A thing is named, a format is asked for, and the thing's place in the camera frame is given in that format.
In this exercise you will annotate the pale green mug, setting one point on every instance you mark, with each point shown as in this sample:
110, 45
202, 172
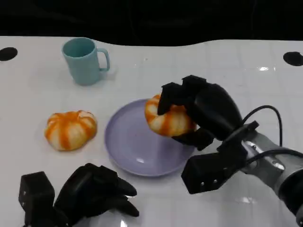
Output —
82, 65

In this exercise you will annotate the black table grommet hole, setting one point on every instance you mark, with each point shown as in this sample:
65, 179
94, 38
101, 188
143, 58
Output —
8, 54
293, 58

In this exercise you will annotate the orange white toy bread roll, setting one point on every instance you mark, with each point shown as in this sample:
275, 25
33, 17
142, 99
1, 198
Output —
172, 121
71, 131

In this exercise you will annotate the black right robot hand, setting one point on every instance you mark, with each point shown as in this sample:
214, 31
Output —
215, 108

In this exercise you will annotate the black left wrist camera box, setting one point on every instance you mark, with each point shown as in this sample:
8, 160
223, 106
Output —
35, 194

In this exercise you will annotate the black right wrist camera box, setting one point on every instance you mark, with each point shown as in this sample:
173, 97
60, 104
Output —
208, 170

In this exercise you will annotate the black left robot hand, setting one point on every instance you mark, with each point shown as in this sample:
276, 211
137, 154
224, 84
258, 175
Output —
85, 189

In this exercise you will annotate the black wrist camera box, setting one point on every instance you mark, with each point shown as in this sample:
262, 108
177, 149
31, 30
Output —
35, 194
208, 170

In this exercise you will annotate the lilac plate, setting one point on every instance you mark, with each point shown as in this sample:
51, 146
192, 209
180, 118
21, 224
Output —
135, 146

